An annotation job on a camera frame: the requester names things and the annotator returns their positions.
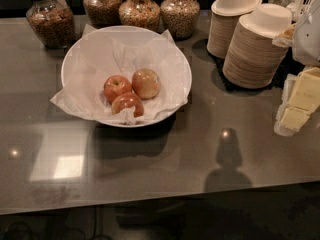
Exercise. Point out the red apple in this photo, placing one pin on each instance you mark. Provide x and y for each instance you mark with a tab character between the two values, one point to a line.
116	85
128	100
146	83

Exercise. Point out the glass cereal jar far left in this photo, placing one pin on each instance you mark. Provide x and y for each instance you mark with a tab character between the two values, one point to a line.
53	22

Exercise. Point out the white bowl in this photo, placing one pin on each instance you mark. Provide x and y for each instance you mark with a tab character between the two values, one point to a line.
83	50

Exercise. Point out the paper bowl stack rear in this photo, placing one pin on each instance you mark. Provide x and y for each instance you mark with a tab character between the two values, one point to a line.
224	18

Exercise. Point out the white paper liner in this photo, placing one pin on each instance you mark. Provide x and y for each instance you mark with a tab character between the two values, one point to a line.
116	54

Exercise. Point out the paper bowl stack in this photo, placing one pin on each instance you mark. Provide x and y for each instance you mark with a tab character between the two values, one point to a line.
224	18
252	60

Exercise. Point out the red apple front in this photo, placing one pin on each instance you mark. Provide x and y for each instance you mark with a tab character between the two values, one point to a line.
128	100

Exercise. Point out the paper bowl stack front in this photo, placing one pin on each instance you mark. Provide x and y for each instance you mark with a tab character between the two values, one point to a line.
252	60

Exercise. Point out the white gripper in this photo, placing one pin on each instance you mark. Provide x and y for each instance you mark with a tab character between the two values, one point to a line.
309	40

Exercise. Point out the glass cereal jar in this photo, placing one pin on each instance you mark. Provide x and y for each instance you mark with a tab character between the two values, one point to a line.
140	13
102	13
53	22
180	17

